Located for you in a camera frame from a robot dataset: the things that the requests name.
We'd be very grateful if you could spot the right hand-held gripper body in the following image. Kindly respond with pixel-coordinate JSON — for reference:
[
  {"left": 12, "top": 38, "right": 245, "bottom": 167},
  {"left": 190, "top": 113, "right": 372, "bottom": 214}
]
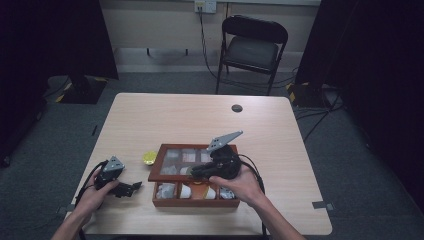
[{"left": 199, "top": 130, "right": 245, "bottom": 181}]

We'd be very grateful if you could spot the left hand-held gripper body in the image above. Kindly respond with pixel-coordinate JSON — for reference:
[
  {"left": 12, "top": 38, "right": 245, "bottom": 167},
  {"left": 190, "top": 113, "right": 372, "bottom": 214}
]
[{"left": 94, "top": 155, "right": 127, "bottom": 192}]

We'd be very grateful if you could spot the person's left hand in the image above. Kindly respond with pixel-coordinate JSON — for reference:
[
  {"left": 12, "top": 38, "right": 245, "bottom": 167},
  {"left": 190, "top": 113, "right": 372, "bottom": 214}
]
[{"left": 74, "top": 169, "right": 120, "bottom": 218}]

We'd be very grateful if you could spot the person's right hand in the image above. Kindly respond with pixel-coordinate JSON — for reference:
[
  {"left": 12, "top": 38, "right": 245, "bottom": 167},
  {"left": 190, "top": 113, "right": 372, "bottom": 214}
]
[{"left": 208, "top": 164, "right": 267, "bottom": 208}]

